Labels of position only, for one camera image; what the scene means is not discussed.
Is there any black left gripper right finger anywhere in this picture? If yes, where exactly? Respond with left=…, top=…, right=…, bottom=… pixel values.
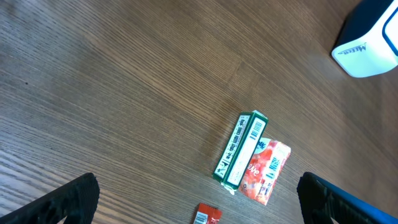
left=297, top=172, right=397, bottom=224

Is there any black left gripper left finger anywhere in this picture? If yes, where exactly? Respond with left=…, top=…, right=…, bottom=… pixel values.
left=1, top=172, right=100, bottom=224

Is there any orange Kleenex tissue pack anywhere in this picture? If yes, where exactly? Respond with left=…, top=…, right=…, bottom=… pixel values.
left=239, top=138, right=291, bottom=205

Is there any green white small box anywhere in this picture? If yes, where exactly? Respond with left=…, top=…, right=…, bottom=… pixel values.
left=212, top=110, right=269, bottom=195

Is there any red stick packet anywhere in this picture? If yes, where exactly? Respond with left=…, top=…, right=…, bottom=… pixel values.
left=193, top=203, right=223, bottom=224

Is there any white barcode scanner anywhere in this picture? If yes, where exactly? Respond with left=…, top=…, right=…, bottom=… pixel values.
left=331, top=0, right=397, bottom=78

